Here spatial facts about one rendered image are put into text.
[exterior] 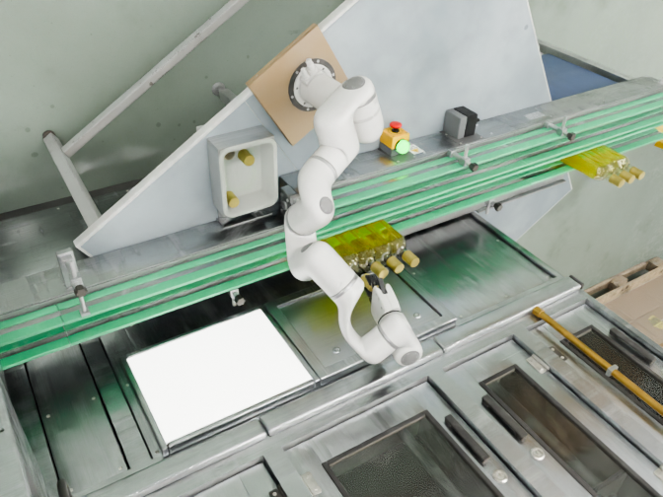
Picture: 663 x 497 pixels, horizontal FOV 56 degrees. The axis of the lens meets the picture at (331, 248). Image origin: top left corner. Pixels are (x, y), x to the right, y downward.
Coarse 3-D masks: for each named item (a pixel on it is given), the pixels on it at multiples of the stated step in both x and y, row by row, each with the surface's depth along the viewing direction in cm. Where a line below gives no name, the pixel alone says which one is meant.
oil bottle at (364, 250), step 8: (344, 232) 192; (352, 232) 192; (344, 240) 189; (352, 240) 189; (360, 240) 189; (360, 248) 185; (368, 248) 185; (360, 256) 184; (368, 256) 184; (360, 264) 185
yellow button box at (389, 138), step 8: (384, 128) 206; (392, 128) 206; (400, 128) 206; (384, 136) 204; (392, 136) 201; (400, 136) 202; (408, 136) 204; (384, 144) 206; (392, 144) 202; (392, 152) 204
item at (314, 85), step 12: (300, 72) 174; (312, 72) 173; (324, 72) 178; (300, 84) 176; (312, 84) 172; (324, 84) 169; (336, 84) 168; (300, 96) 178; (312, 96) 172; (324, 96) 167
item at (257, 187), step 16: (240, 144) 170; (256, 144) 172; (272, 144) 175; (224, 160) 178; (240, 160) 181; (256, 160) 184; (272, 160) 179; (224, 176) 172; (240, 176) 184; (256, 176) 187; (272, 176) 182; (224, 192) 175; (240, 192) 187; (256, 192) 189; (272, 192) 186; (224, 208) 178; (240, 208) 183; (256, 208) 184
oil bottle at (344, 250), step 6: (324, 240) 188; (330, 240) 188; (336, 240) 188; (342, 240) 188; (336, 246) 186; (342, 246) 186; (348, 246) 186; (342, 252) 183; (348, 252) 183; (354, 252) 183; (342, 258) 181; (348, 258) 181; (354, 258) 182; (348, 264) 181
